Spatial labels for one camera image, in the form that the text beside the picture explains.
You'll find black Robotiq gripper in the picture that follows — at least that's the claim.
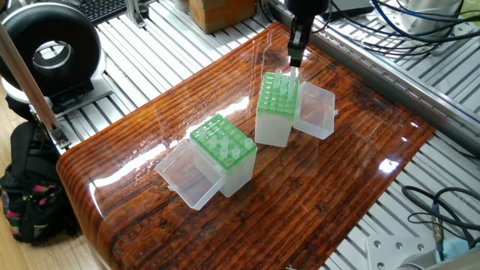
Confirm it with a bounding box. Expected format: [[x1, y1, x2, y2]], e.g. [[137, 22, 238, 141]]
[[288, 0, 329, 68]]

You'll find brown cardboard box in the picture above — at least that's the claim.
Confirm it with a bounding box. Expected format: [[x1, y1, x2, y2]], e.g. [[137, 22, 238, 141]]
[[187, 0, 258, 35]]

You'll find black backpack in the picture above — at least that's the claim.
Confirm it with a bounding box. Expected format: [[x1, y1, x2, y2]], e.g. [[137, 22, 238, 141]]
[[0, 120, 82, 243]]

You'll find black ring light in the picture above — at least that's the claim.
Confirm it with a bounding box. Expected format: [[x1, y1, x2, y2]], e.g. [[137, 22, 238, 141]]
[[0, 4, 102, 115]]

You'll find black keyboard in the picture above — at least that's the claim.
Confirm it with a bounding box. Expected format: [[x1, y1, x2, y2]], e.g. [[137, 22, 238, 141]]
[[75, 0, 130, 22]]

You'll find black cable with connector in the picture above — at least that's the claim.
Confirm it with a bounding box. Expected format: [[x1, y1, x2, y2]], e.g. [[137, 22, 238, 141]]
[[401, 184, 480, 242]]

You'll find black cable bundle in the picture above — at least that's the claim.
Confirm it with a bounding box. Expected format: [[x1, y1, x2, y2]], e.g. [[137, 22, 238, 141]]
[[322, 0, 480, 68]]

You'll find clear green-rack pipette tip box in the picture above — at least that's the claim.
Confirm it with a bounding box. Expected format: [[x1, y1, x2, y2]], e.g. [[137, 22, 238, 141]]
[[155, 115, 258, 211], [255, 69, 337, 148]]

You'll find silver robot mount plate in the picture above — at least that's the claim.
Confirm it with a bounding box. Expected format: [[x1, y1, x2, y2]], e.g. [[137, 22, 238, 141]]
[[366, 236, 451, 270]]

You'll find brown wooden pole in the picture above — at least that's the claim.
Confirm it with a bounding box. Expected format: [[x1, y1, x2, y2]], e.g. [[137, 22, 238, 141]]
[[0, 30, 67, 149]]

